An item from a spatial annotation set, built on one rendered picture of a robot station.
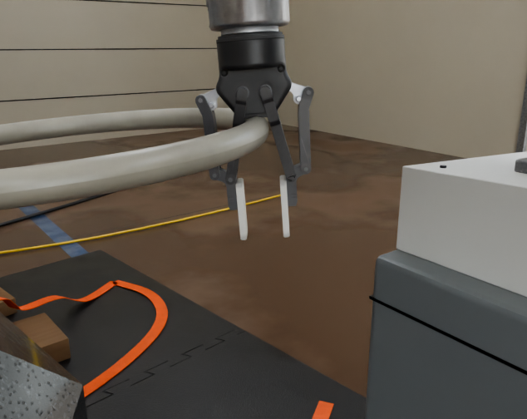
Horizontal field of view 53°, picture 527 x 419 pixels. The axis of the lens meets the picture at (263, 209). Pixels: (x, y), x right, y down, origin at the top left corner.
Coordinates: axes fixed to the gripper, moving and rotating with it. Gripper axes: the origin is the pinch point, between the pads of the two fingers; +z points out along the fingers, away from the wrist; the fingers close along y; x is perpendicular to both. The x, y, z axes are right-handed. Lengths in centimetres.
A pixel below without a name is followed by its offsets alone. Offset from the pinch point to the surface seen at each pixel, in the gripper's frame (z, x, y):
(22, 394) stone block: 19.6, 6.2, 30.7
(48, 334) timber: 69, -101, 82
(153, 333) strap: 79, -115, 49
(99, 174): -9.9, 22.1, 11.3
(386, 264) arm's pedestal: 8.3, -0.4, -14.8
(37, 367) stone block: 18.5, 2.1, 30.4
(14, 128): -10.2, -16.5, 36.4
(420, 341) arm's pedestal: 16.5, 4.2, -17.7
